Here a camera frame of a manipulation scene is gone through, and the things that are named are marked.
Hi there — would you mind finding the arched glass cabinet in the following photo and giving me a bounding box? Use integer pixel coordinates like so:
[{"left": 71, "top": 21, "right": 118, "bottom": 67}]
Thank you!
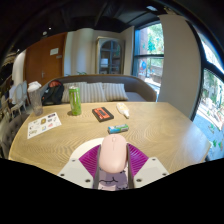
[{"left": 95, "top": 36, "right": 126, "bottom": 76}]

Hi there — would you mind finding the dark-framed glass window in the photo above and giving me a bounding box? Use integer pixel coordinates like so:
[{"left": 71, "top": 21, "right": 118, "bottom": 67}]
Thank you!
[
  {"left": 132, "top": 21, "right": 165, "bottom": 98},
  {"left": 191, "top": 33, "right": 224, "bottom": 162}
]

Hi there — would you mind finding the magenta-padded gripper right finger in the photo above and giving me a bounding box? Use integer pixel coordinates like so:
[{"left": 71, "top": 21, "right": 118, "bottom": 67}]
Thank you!
[{"left": 126, "top": 143, "right": 170, "bottom": 190}]

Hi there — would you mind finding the pink computer mouse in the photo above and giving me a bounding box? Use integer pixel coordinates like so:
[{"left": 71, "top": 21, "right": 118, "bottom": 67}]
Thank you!
[{"left": 100, "top": 134, "right": 128, "bottom": 174}]

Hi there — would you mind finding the grey curved sofa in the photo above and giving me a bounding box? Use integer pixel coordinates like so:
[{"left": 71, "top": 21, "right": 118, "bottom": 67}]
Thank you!
[{"left": 39, "top": 73, "right": 158, "bottom": 107}]

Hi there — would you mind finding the white tube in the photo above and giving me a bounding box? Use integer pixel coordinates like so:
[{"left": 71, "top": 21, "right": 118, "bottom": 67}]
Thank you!
[{"left": 116, "top": 102, "right": 131, "bottom": 119}]

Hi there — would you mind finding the black box orange print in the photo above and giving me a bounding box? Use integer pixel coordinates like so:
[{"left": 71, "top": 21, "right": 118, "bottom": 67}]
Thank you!
[{"left": 91, "top": 106, "right": 115, "bottom": 123}]

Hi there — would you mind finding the clear shaker bottle white lid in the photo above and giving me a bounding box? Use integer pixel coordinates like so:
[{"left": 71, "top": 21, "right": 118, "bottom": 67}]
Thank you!
[{"left": 27, "top": 80, "right": 44, "bottom": 117}]

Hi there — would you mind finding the white sticker sheet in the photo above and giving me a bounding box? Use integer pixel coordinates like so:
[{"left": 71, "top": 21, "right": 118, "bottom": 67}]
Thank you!
[{"left": 26, "top": 111, "right": 63, "bottom": 140}]

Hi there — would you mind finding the brown wooden door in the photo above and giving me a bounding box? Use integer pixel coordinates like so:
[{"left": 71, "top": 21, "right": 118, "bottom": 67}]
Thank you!
[{"left": 23, "top": 32, "right": 68, "bottom": 87}]

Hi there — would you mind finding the striped cushion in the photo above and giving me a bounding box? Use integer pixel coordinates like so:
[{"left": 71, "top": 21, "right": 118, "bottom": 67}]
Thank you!
[
  {"left": 80, "top": 82, "right": 108, "bottom": 103},
  {"left": 102, "top": 82, "right": 129, "bottom": 102},
  {"left": 61, "top": 82, "right": 88, "bottom": 104}
]

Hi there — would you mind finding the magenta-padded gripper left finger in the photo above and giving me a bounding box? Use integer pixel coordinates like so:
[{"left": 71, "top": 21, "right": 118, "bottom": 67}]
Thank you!
[{"left": 58, "top": 144, "right": 102, "bottom": 190}]

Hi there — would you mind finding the green drink can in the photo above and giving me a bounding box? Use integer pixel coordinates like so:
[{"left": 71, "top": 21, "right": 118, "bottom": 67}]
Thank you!
[{"left": 68, "top": 85, "right": 83, "bottom": 117}]

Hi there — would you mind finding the small teal packet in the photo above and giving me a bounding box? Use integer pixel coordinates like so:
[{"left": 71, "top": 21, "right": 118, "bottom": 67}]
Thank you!
[{"left": 107, "top": 123, "right": 130, "bottom": 135}]

